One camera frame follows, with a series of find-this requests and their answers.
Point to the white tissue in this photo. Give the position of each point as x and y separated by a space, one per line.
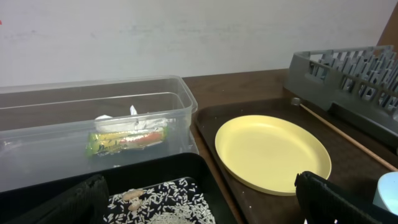
107 124

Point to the blue bowl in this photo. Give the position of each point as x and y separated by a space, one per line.
386 195

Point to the brown serving tray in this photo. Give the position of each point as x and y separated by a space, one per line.
352 169

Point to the clear plastic bin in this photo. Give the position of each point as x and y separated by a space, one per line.
45 128

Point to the green orange snack wrapper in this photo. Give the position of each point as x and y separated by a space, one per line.
110 143

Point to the wooden chopstick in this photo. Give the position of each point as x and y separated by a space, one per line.
351 140

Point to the yellow plate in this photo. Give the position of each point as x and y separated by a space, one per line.
266 153

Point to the black waste tray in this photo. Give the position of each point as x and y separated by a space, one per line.
164 169

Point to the grey dishwasher rack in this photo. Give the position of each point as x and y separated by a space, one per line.
357 84

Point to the spilled rice and food scraps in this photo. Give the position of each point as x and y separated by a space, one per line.
176 202

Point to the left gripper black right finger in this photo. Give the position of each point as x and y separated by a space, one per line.
324 202

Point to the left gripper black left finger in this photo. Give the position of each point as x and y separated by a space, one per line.
62 201

